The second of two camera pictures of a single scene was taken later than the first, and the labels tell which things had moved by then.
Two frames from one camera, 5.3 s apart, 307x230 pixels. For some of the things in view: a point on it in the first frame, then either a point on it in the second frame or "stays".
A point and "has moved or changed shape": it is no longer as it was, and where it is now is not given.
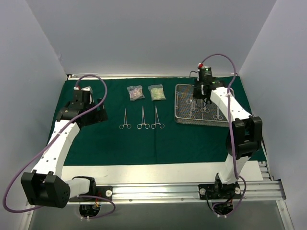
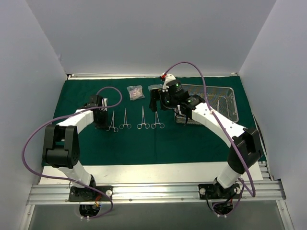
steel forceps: (147, 125) stays
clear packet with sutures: (136, 92) stays
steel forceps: (192, 109) has moved or changed shape
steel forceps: (157, 122) stays
